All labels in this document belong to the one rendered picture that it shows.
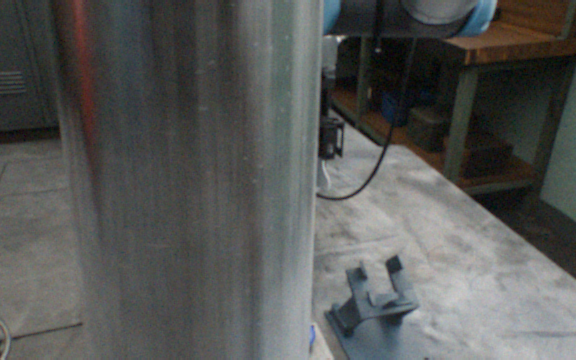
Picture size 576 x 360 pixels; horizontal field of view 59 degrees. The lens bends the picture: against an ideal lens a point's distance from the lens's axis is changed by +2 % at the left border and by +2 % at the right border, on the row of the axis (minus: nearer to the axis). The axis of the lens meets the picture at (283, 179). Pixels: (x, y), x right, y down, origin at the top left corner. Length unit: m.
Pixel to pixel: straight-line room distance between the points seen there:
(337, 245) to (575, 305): 0.36
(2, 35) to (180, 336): 3.31
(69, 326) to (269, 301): 1.88
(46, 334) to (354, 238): 1.37
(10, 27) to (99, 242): 3.28
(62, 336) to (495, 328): 1.54
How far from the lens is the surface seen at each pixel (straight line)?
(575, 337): 0.81
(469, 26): 0.53
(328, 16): 0.50
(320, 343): 0.64
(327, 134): 0.66
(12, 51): 3.46
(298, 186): 0.16
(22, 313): 2.16
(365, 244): 0.89
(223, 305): 0.16
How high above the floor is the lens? 1.30
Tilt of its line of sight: 28 degrees down
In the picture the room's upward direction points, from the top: straight up
